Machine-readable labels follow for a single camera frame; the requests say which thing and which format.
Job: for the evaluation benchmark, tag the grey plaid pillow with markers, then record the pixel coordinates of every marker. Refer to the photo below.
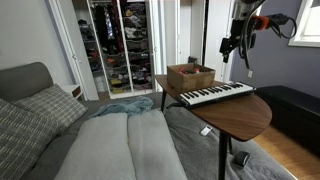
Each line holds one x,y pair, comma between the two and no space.
23,140
50,106

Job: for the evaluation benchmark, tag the dark grey sofa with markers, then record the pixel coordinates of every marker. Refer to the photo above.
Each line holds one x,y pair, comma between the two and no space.
23,80

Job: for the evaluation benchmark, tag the white nightstand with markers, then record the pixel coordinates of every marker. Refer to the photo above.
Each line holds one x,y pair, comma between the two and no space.
73,90

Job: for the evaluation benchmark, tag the cardboard box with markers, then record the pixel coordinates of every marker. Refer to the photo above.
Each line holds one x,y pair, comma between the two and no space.
191,80

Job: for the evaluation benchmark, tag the black table leg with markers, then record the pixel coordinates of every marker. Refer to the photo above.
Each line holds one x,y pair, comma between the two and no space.
163,100
222,156

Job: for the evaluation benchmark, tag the grey rug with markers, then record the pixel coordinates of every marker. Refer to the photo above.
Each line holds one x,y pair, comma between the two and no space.
206,150

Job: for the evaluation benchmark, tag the small black round device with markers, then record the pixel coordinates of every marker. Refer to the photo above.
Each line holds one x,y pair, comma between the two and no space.
242,158

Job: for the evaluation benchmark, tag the white electronic keyboard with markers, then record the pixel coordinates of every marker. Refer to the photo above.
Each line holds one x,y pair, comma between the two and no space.
216,92

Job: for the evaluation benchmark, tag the white closet door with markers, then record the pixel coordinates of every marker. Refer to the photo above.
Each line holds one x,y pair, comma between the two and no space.
71,43

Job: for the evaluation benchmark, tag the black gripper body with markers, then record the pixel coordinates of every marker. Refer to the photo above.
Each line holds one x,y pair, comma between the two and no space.
233,42

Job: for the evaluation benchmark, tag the blue crumpled blanket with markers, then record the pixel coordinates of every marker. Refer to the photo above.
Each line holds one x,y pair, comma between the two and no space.
126,106

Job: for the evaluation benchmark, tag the red item in box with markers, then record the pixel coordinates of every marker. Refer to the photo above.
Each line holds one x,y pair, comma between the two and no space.
182,70

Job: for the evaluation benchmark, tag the white window frame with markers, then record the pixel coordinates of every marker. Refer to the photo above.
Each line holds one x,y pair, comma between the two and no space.
300,30

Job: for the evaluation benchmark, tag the light grey cushion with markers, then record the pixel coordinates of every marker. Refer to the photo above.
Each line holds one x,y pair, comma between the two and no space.
151,146
96,150

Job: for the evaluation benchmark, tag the white remote control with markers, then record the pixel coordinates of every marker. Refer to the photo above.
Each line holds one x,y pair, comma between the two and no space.
206,130

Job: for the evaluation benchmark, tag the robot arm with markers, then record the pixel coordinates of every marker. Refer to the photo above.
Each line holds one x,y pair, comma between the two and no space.
238,18

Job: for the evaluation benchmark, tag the black low bench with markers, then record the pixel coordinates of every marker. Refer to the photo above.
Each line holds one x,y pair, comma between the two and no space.
293,110

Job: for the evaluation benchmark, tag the dark hanging clothes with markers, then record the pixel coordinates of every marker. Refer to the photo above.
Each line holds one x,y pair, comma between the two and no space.
105,23

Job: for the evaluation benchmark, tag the white closet shelving unit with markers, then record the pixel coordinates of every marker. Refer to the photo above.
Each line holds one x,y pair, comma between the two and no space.
125,50

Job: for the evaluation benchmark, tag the white folding door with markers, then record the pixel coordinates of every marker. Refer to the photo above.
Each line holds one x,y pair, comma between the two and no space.
186,30

